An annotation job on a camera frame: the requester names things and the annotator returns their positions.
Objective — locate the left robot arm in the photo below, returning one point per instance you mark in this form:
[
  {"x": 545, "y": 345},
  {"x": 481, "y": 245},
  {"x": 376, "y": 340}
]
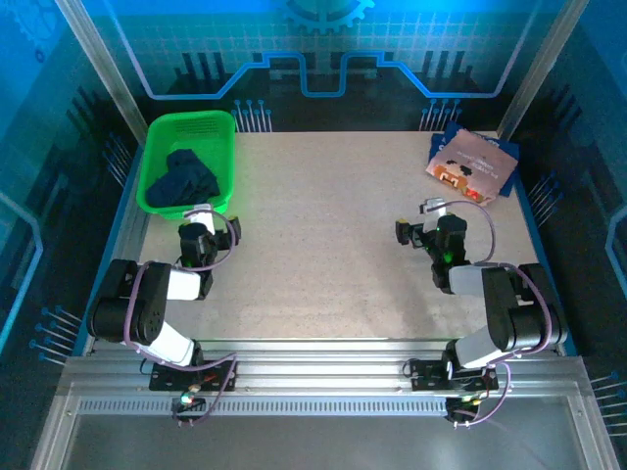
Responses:
[{"x": 181, "y": 285}]

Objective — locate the dark blue t-shirt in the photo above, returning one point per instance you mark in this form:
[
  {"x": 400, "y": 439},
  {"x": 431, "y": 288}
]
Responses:
[{"x": 181, "y": 181}]

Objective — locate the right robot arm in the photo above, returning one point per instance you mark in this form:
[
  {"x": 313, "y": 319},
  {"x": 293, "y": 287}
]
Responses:
[{"x": 504, "y": 303}]

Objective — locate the green plastic basket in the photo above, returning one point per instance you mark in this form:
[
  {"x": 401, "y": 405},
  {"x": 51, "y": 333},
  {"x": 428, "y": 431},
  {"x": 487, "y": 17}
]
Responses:
[{"x": 196, "y": 125}]

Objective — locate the aluminium front rail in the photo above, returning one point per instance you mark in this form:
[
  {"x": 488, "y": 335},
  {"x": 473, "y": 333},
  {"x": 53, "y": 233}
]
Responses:
[{"x": 318, "y": 372}]

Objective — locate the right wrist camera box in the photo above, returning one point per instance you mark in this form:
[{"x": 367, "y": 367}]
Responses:
[{"x": 433, "y": 205}]

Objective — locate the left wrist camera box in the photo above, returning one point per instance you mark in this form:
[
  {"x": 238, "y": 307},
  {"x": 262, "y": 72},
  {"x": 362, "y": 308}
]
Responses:
[{"x": 201, "y": 215}]

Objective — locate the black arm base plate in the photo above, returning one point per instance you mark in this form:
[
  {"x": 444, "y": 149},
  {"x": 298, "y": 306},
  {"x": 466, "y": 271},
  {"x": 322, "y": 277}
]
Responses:
[
  {"x": 431, "y": 377},
  {"x": 166, "y": 379}
]

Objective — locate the aluminium frame side rail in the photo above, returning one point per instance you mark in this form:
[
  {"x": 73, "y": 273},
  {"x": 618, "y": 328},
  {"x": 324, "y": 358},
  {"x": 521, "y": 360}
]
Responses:
[
  {"x": 595, "y": 431},
  {"x": 54, "y": 431}
]

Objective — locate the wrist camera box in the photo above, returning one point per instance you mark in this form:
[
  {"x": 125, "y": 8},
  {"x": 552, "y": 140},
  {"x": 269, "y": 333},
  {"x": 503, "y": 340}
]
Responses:
[
  {"x": 433, "y": 205},
  {"x": 201, "y": 215}
]

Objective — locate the aluminium frame post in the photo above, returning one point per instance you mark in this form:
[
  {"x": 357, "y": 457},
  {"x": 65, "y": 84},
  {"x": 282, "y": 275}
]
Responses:
[
  {"x": 544, "y": 68},
  {"x": 103, "y": 73}
]

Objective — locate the small LED control board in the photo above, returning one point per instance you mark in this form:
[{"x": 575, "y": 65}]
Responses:
[
  {"x": 463, "y": 404},
  {"x": 188, "y": 400}
]

